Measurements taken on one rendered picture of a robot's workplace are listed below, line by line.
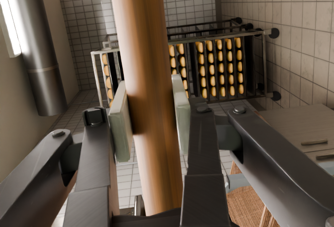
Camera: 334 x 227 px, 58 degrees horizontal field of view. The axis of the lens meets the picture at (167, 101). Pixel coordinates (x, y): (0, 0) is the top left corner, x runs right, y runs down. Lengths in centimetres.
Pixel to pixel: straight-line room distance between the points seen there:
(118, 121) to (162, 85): 4
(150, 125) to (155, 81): 3
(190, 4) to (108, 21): 139
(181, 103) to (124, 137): 4
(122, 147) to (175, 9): 507
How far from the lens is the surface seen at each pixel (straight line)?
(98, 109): 16
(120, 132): 17
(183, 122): 16
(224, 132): 15
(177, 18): 523
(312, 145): 172
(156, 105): 18
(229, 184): 131
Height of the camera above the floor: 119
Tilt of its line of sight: 1 degrees down
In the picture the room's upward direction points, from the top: 97 degrees counter-clockwise
